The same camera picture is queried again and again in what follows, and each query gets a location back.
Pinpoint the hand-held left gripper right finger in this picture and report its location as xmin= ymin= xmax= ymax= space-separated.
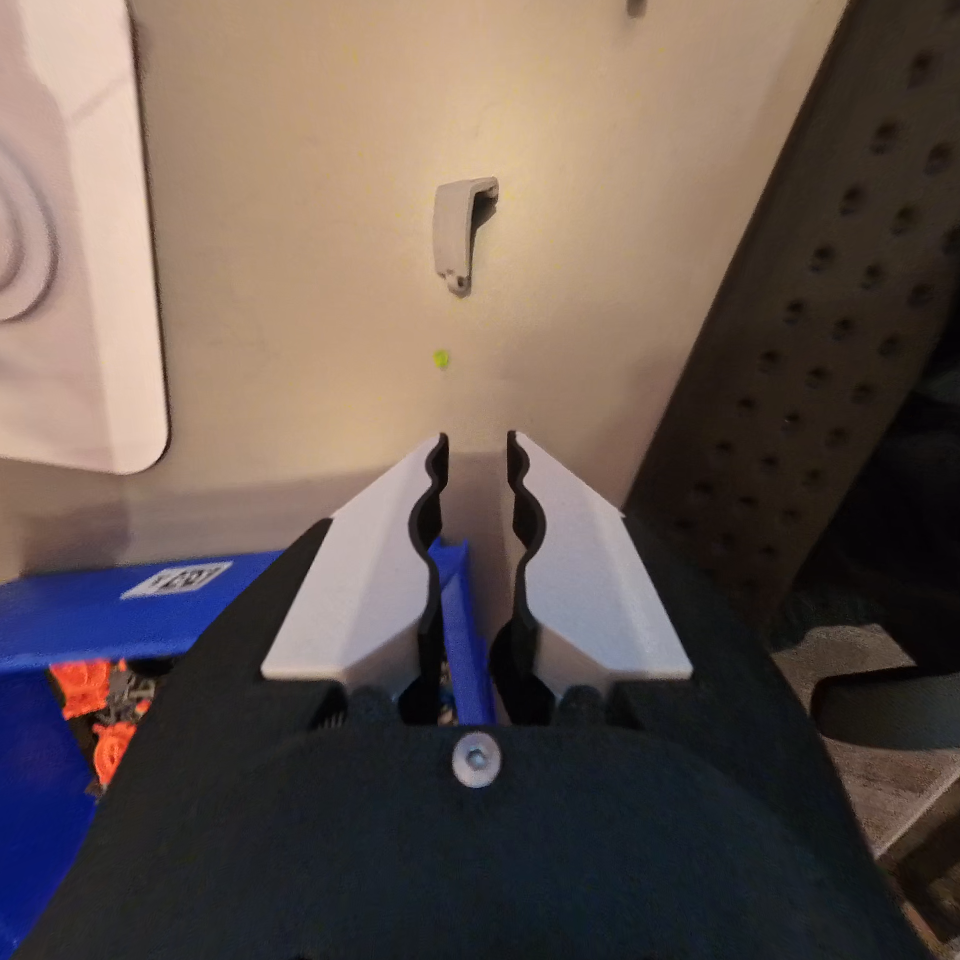
xmin=491 ymin=430 xmax=693 ymax=706

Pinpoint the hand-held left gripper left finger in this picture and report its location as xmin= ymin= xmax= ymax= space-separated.
xmin=261 ymin=432 xmax=451 ymax=706

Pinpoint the pile of toy brick parts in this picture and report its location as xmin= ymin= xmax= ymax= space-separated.
xmin=46 ymin=658 xmax=162 ymax=796

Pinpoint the white stand with base plate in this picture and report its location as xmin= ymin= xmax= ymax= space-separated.
xmin=0 ymin=0 xmax=172 ymax=475

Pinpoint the blue plastic bin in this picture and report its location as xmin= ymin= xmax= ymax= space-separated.
xmin=0 ymin=538 xmax=496 ymax=960

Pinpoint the small grey curved brick piece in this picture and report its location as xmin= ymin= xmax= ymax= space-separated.
xmin=433 ymin=177 xmax=500 ymax=299

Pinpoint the black studded foam pad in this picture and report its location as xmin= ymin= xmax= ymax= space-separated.
xmin=626 ymin=0 xmax=960 ymax=631

